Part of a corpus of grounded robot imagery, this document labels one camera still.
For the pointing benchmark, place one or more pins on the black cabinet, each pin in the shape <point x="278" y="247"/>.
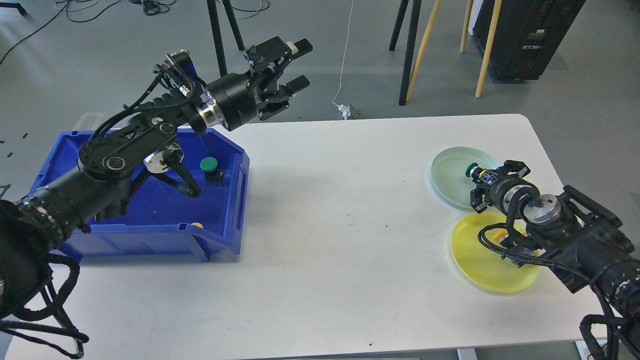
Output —
<point x="527" y="35"/>

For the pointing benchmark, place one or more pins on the wooden leg left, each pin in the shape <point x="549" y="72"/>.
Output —
<point x="422" y="49"/>

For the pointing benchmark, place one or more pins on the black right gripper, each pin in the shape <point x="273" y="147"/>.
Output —
<point x="503" y="191"/>

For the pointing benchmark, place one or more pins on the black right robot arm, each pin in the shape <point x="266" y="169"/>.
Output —
<point x="578" y="239"/>

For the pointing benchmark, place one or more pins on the yellow plate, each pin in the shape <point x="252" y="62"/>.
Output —
<point x="482" y="266"/>

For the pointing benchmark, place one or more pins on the green push button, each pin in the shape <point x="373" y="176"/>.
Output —
<point x="212" y="172"/>

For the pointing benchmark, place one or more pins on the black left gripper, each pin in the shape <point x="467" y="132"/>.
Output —
<point x="235" y="99"/>

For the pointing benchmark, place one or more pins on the light green plate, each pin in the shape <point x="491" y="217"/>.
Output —
<point x="448" y="174"/>

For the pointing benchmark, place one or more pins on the blue plastic bin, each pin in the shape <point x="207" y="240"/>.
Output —
<point x="158" y="217"/>

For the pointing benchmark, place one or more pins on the wooden legs right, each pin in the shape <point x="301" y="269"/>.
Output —
<point x="493" y="26"/>

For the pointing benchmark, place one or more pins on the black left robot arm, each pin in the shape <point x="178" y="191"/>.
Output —
<point x="135" y="144"/>

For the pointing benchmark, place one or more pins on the black chair legs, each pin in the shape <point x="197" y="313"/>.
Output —
<point x="412" y="32"/>

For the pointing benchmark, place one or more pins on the green push button hidden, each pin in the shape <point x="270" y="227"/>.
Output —
<point x="481" y="175"/>

